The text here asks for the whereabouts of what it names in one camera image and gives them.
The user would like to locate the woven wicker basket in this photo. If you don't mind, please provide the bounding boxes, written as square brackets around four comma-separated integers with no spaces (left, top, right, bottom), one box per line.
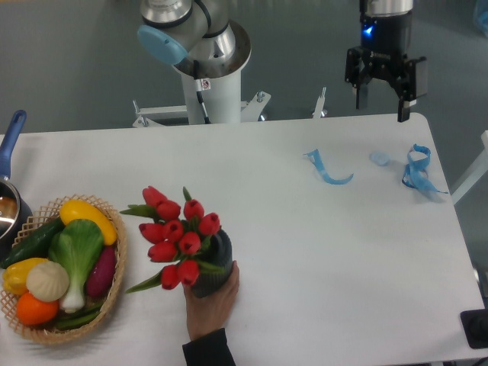
[1,194,127,345]

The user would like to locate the blue ribbon strip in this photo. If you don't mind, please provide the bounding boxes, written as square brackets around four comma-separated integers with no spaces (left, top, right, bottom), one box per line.
[303,149,354,185]

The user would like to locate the white frame bar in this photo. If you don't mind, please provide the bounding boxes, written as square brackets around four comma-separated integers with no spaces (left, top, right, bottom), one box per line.
[451,130,487,205]

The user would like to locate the green cucumber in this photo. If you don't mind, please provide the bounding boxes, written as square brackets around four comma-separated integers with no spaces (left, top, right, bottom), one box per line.
[1,217,65,269]

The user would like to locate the green bean pods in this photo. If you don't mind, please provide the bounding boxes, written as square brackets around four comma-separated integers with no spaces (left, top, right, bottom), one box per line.
[54,303,102,331]

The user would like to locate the red tulip bouquet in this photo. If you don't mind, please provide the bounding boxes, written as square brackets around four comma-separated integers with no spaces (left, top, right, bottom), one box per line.
[121,186,223,294]

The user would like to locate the white metal base frame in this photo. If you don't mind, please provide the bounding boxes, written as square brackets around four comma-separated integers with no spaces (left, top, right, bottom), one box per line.
[132,86,328,128]

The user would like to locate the orange fruit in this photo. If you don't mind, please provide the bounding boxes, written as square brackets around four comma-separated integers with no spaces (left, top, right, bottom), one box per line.
[16,292,59,326]

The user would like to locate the cream steamed bun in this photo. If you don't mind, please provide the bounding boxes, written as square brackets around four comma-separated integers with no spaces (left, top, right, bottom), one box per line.
[26,261,69,302]

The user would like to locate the purple sweet potato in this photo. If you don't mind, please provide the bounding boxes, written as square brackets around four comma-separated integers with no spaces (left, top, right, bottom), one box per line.
[85,246,116,297]

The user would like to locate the dark grey ribbed vase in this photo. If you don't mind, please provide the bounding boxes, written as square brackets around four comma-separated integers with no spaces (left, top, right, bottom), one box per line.
[191,230,233,298]

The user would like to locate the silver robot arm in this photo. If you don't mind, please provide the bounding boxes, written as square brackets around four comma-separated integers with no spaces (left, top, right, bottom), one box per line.
[137,1,428,124]

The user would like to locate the blue handled saucepan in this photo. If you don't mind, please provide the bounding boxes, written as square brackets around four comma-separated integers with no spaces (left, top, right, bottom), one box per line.
[1,110,32,260]

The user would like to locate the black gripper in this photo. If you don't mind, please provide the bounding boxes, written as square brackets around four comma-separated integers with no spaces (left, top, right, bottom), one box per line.
[345,1,426,123]

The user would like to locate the person's hand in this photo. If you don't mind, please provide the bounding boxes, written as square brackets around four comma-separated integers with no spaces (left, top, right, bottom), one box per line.
[184,261,239,342]

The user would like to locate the black device at edge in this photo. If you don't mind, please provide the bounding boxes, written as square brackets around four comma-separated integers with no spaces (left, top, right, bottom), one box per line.
[460,309,488,349]

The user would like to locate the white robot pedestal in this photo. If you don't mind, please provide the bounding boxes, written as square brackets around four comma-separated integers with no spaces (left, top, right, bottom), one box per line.
[175,68,242,125]

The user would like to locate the green bok choy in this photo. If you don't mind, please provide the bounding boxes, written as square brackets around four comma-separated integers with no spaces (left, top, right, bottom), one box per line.
[48,219,104,313]

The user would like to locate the black sleeved forearm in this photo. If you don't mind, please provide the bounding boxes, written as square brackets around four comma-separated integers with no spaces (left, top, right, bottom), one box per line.
[182,328,236,366]

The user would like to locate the tangled blue ribbon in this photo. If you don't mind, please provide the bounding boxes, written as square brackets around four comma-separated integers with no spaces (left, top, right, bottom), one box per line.
[402,144,448,194]

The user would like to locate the yellow bell pepper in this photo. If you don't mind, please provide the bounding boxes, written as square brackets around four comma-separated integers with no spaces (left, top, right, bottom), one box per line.
[2,258,48,296]

